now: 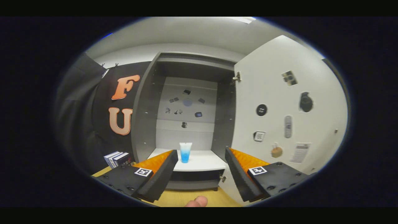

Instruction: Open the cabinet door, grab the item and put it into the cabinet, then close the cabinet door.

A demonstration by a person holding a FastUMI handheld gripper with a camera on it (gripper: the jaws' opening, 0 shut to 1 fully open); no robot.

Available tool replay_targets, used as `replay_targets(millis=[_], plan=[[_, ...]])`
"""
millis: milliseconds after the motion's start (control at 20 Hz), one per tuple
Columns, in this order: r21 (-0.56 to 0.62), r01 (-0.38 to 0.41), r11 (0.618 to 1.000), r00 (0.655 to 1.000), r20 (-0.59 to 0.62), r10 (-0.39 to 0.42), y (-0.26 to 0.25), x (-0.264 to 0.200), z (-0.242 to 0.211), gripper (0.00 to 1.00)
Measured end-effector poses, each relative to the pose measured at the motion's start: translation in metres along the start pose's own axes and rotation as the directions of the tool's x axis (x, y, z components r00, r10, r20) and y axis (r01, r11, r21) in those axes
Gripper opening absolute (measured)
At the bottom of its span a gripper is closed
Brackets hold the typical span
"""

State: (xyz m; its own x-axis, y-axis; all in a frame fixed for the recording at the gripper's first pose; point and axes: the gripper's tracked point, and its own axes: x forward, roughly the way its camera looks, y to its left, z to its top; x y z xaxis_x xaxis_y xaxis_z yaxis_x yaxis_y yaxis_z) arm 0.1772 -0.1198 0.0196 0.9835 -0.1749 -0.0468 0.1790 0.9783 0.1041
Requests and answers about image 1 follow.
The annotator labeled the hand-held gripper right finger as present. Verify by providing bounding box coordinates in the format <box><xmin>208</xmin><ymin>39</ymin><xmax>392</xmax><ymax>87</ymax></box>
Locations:
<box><xmin>224</xmin><ymin>147</ymin><xmax>311</xmax><ymax>203</ymax></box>

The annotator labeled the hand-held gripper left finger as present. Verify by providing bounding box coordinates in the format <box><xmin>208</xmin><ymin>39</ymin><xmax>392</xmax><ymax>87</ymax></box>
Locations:
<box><xmin>95</xmin><ymin>149</ymin><xmax>179</xmax><ymax>203</ymax></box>

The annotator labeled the clear cup with blue bottom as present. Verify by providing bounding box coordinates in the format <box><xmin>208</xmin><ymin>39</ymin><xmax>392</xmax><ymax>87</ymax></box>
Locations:
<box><xmin>179</xmin><ymin>142</ymin><xmax>192</xmax><ymax>163</ymax></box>

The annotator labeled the white cabinet door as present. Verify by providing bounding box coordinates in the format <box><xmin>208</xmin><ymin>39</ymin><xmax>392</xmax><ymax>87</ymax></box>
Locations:
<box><xmin>218</xmin><ymin>35</ymin><xmax>348</xmax><ymax>206</ymax></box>

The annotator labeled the dark blue book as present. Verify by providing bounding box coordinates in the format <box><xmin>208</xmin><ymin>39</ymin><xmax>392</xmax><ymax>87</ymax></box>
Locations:
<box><xmin>113</xmin><ymin>152</ymin><xmax>132</xmax><ymax>168</ymax></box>

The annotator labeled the white spine book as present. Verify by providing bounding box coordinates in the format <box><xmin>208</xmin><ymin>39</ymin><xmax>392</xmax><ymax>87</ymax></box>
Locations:
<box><xmin>108</xmin><ymin>152</ymin><xmax>125</xmax><ymax>168</ymax></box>

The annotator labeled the black backdrop cloth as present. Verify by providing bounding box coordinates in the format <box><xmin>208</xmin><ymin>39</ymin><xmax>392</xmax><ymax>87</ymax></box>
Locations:
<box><xmin>54</xmin><ymin>53</ymin><xmax>151</xmax><ymax>175</ymax></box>

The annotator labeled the wide ceiling light panel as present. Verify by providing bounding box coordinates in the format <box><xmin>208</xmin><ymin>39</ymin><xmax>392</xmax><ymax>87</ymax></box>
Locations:
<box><xmin>229</xmin><ymin>17</ymin><xmax>257</xmax><ymax>24</ymax></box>

